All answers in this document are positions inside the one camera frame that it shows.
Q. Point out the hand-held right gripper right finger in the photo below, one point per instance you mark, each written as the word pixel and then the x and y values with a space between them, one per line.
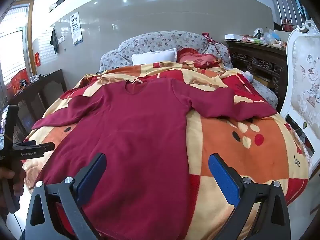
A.
pixel 222 177

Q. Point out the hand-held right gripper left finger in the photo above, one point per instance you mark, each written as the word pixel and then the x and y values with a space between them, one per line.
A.
pixel 91 175

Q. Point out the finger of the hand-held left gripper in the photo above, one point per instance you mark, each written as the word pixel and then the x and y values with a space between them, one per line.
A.
pixel 45 146

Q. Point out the red gift box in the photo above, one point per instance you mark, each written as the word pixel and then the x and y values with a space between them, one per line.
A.
pixel 18 76

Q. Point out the orange red printed blanket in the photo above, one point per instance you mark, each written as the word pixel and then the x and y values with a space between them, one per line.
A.
pixel 220 135

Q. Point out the red pillow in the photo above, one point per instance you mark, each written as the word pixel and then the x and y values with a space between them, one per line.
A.
pixel 197 58

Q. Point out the red wall decoration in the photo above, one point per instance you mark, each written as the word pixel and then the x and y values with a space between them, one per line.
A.
pixel 37 59

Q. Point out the person's left hand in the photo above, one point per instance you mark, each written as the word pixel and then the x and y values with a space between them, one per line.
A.
pixel 20 182

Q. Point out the red floral cloth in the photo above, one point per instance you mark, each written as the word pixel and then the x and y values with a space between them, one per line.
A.
pixel 207 37

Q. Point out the dark hanging cloth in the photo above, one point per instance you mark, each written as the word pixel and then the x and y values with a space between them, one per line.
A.
pixel 54 41

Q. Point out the white pillow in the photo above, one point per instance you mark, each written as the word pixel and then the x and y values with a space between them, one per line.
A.
pixel 152 56

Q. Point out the dark bottle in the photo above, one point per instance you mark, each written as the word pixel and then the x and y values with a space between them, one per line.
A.
pixel 258 33

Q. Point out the white flat box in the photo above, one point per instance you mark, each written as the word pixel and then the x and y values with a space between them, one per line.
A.
pixel 233 37

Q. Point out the dark red sweater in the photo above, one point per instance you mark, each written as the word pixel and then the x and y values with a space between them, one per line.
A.
pixel 140 135

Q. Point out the floral grey quilt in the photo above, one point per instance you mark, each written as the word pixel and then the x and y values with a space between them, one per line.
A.
pixel 160 40

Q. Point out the dark wooden cabinet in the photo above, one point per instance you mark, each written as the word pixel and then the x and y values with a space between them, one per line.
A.
pixel 50 87

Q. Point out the white ornate chair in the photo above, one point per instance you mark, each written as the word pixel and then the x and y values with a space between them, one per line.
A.
pixel 302 75

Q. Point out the eye chart poster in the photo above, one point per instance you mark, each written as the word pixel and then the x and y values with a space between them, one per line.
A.
pixel 75 27

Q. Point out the clear plastic bag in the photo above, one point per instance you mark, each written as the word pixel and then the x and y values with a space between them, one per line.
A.
pixel 271 36

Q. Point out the metal stair railing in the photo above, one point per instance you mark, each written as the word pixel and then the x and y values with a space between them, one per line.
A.
pixel 282 7

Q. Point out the window with wooden frame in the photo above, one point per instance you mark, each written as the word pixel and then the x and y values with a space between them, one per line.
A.
pixel 12 55

